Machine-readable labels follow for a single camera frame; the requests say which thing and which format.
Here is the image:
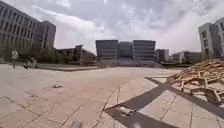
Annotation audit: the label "grey three-block building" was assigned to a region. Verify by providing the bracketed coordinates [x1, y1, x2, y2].
[95, 39, 157, 62]

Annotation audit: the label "robot's own part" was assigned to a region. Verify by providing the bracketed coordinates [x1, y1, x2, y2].
[132, 122, 142, 128]
[70, 120, 83, 128]

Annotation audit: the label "pale multi-storey building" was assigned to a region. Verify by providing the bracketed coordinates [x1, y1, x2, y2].
[198, 17, 224, 61]

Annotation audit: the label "small dark litter piece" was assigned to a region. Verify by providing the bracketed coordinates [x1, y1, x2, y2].
[51, 83, 64, 89]
[118, 106, 136, 118]

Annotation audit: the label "pile of wooden planks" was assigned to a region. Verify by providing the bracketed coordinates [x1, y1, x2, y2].
[165, 58, 224, 105]

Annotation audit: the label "low stone kerb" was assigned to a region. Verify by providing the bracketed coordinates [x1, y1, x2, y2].
[36, 65, 101, 72]

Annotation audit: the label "wide grey steps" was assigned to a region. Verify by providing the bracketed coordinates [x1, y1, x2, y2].
[95, 58, 165, 69]

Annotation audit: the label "large grey building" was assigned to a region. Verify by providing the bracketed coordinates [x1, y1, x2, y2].
[0, 0, 57, 63]

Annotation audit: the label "low distant building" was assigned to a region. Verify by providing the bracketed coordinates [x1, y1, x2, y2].
[171, 50, 203, 65]

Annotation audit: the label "person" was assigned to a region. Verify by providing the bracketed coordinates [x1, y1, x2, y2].
[23, 55, 39, 70]
[11, 48, 19, 70]

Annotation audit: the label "small grey building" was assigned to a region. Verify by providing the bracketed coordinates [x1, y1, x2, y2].
[155, 48, 170, 63]

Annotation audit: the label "pale stone slab plaza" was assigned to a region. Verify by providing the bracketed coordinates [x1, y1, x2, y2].
[0, 63, 224, 128]

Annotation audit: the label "low brown building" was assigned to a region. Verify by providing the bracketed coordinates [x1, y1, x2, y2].
[55, 44, 97, 65]

